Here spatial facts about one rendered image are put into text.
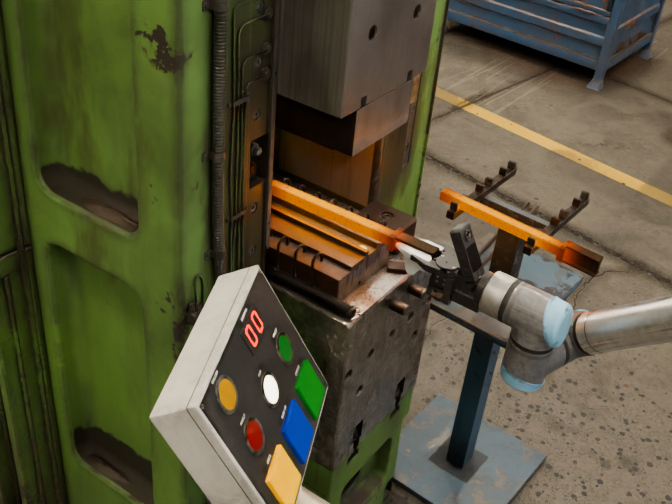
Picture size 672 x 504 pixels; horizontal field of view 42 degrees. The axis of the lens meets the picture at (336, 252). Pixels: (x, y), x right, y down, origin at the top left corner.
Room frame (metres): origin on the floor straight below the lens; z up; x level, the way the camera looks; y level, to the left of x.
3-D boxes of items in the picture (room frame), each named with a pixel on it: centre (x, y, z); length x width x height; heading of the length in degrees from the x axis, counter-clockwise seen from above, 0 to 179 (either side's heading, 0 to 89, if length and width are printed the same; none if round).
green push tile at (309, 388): (1.09, 0.02, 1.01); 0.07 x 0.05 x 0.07; 173
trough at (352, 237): (1.66, 0.10, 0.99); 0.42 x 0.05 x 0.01; 58
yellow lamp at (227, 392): (0.90, 0.13, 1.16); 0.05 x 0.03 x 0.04; 148
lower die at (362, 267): (1.64, 0.11, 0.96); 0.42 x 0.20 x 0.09; 58
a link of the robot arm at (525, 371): (1.35, -0.41, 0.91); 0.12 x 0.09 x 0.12; 131
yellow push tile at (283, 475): (0.89, 0.05, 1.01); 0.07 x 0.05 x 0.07; 173
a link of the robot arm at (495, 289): (1.40, -0.33, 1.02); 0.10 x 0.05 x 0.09; 148
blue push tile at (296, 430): (0.99, 0.04, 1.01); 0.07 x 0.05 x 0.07; 173
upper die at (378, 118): (1.64, 0.11, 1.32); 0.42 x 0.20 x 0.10; 58
